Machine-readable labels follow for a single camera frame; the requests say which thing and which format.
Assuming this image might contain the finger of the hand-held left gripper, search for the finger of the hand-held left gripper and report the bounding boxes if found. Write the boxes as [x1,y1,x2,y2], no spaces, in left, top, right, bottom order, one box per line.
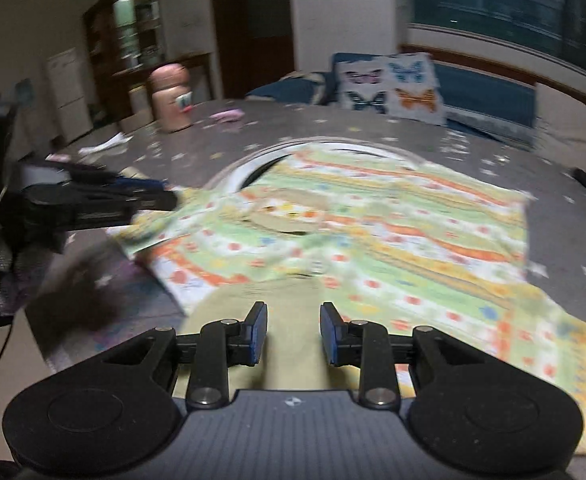
[65,164,172,194]
[30,187,180,232]

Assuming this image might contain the round built-in induction cooker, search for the round built-in induction cooker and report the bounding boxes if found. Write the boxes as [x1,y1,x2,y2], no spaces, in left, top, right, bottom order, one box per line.
[212,136,426,198]

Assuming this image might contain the white fridge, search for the white fridge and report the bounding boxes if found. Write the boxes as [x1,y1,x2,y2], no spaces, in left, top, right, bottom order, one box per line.
[45,47,94,143]

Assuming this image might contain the person's left hand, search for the person's left hand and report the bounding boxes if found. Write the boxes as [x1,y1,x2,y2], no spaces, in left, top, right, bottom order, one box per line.
[0,232,51,316]

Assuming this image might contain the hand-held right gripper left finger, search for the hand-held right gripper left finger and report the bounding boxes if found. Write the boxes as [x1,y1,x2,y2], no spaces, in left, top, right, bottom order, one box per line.
[100,301,268,409]

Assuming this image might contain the colourful striped print garment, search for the colourful striped print garment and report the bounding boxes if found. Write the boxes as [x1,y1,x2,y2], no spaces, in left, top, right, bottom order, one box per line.
[108,142,586,456]

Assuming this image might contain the blue sofa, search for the blue sofa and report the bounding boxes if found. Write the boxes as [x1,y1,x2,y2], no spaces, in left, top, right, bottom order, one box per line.
[245,52,538,151]

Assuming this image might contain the butterfly print pillow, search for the butterfly print pillow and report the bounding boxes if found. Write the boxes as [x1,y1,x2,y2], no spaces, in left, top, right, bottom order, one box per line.
[330,52,448,126]

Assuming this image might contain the grey star print tablecloth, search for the grey star print tablecloth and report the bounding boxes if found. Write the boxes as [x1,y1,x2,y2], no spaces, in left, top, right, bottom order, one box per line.
[23,97,586,480]

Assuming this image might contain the white paper scrap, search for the white paper scrap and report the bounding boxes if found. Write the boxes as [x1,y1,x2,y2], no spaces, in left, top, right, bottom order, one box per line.
[79,132,131,156]

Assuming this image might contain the grey pillow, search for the grey pillow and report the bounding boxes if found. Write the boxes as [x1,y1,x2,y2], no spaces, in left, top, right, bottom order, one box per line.
[533,82,586,186]

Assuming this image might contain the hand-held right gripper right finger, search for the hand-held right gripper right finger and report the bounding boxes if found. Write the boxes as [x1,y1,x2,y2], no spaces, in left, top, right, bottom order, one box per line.
[319,301,488,409]

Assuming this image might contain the dark wooden door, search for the dark wooden door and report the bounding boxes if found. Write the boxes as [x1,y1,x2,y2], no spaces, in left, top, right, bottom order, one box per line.
[210,0,296,101]

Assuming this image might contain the pink bottle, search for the pink bottle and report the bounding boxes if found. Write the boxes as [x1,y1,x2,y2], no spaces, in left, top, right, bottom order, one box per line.
[148,63,194,133]

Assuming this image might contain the dark wooden cabinet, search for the dark wooden cabinet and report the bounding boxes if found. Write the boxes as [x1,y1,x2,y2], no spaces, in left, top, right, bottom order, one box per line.
[82,0,211,123]

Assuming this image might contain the window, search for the window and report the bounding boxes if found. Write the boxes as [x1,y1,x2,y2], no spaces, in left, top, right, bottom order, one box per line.
[408,0,586,66]

